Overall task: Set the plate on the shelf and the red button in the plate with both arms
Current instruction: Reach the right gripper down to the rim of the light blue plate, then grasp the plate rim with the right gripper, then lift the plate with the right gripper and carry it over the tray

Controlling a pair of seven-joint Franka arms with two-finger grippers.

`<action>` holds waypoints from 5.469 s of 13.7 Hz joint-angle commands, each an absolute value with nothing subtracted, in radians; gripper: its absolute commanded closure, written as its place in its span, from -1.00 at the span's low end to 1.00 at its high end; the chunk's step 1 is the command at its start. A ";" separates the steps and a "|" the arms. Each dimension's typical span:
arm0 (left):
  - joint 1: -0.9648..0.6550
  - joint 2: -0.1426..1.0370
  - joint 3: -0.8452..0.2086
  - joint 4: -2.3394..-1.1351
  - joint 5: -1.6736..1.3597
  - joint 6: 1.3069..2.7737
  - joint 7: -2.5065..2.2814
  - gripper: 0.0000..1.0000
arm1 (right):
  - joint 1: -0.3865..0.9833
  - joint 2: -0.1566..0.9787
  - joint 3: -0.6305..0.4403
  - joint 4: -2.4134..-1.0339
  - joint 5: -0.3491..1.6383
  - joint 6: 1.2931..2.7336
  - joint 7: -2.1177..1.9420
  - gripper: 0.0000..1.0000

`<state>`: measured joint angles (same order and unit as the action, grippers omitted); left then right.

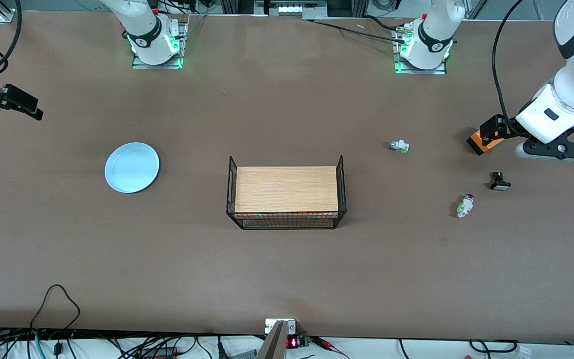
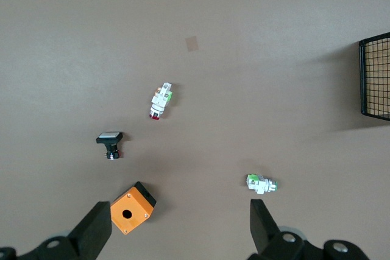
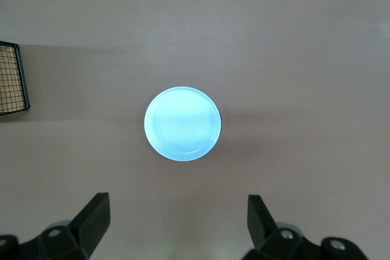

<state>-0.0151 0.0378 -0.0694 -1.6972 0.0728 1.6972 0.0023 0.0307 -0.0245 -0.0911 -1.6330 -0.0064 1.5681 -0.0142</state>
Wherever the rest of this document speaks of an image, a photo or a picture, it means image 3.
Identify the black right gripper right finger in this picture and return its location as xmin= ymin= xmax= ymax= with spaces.
xmin=247 ymin=194 xmax=371 ymax=260

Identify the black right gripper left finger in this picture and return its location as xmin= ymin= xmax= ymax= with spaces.
xmin=0 ymin=192 xmax=110 ymax=260

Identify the light blue round plate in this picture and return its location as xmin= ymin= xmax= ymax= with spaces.
xmin=143 ymin=85 xmax=222 ymax=162

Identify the black wire basket wooden base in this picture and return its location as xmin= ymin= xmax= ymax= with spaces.
xmin=0 ymin=40 xmax=32 ymax=118

